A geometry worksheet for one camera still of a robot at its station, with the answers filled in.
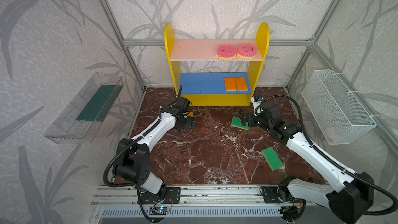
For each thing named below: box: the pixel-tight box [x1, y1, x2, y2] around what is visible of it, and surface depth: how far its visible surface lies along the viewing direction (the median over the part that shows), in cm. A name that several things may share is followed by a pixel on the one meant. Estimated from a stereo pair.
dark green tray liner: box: [76, 85, 124, 122], surface depth 69 cm
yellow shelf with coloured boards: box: [164, 22, 270, 107], surface depth 101 cm
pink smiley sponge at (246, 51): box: [236, 43, 258, 61], surface depth 79 cm
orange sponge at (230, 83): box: [224, 77, 237, 92], surface depth 105 cm
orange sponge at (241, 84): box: [234, 76, 248, 92], surface depth 103 cm
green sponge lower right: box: [261, 146, 284, 172], surface depth 86 cm
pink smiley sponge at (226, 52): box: [216, 44, 237, 61], surface depth 78 cm
